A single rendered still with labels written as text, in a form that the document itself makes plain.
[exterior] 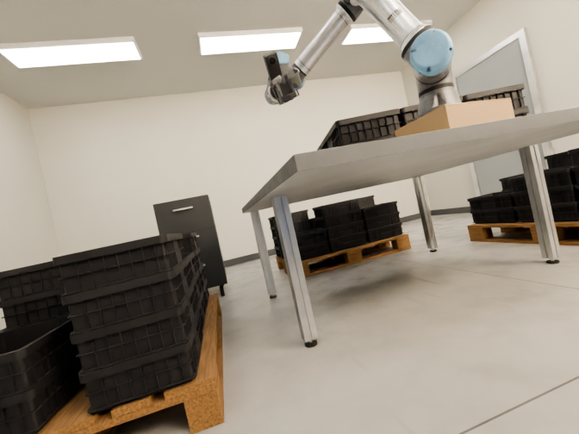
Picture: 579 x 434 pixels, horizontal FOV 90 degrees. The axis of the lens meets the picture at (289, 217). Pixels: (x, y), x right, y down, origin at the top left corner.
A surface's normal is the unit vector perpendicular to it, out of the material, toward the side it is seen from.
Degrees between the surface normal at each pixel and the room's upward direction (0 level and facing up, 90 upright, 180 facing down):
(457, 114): 90
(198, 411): 90
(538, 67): 90
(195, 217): 90
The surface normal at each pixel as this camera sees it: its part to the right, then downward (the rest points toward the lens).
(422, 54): -0.39, 0.21
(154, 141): 0.23, -0.05
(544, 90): -0.95, 0.21
